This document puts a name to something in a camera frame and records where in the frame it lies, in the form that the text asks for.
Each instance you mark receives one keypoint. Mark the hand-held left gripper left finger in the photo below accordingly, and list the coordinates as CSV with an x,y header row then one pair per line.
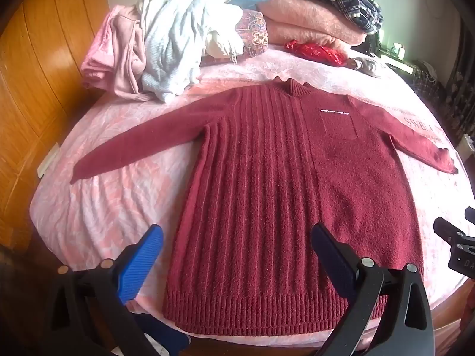
x,y
143,263

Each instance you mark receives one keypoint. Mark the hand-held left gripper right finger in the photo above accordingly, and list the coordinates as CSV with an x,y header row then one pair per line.
x,y
334,259

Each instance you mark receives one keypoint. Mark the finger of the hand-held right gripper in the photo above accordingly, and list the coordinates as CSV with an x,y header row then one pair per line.
x,y
451,230

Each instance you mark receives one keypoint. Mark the dark red knit sweater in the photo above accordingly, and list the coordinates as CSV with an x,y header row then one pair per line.
x,y
278,193

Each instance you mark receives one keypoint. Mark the pink patterned bed blanket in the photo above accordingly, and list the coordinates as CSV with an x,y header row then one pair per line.
x,y
111,193

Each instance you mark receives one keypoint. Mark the dark patterned cloth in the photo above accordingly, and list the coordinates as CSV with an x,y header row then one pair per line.
x,y
441,96

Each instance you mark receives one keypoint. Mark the white and grey shoe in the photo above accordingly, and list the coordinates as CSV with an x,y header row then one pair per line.
x,y
365,66

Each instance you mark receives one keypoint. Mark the red printed cloth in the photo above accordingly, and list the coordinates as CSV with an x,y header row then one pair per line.
x,y
315,51

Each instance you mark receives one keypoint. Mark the pink folded garment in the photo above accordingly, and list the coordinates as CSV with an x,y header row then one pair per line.
x,y
115,55

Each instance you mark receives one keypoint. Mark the wooden wardrobe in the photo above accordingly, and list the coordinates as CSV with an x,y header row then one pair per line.
x,y
33,81

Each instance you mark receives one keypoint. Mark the white ribbed garment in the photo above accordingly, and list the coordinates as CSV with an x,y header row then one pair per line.
x,y
174,44

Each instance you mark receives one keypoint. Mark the red patterned pillow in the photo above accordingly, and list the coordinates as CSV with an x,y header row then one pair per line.
x,y
254,33

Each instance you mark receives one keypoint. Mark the pink fluffy blanket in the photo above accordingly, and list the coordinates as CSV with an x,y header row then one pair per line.
x,y
308,18

